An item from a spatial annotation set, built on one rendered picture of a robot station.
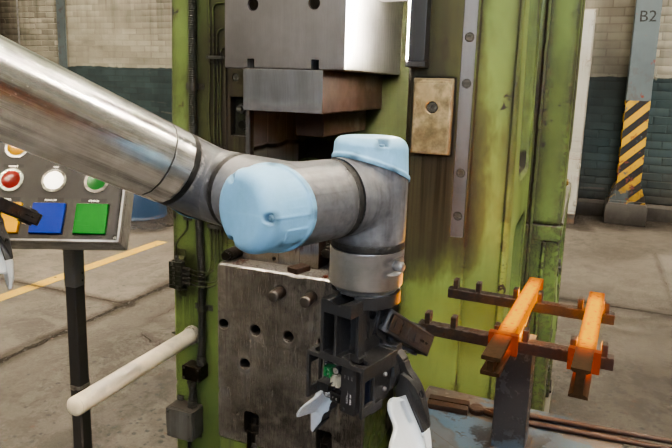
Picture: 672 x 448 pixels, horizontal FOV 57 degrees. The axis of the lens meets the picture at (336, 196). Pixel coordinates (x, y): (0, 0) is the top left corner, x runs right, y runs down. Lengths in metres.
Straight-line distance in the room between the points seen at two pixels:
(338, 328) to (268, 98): 0.89
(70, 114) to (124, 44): 8.98
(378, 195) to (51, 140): 0.28
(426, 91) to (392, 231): 0.85
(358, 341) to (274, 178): 0.20
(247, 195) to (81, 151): 0.14
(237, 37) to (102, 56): 8.34
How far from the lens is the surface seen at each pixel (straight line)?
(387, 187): 0.58
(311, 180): 0.52
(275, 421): 1.56
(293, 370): 1.48
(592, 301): 1.27
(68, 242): 1.57
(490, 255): 1.46
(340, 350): 0.63
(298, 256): 1.44
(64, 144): 0.54
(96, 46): 9.85
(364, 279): 0.60
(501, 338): 1.02
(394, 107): 1.81
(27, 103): 0.52
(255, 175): 0.50
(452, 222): 1.45
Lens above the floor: 1.34
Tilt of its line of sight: 10 degrees down
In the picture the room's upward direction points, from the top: 2 degrees clockwise
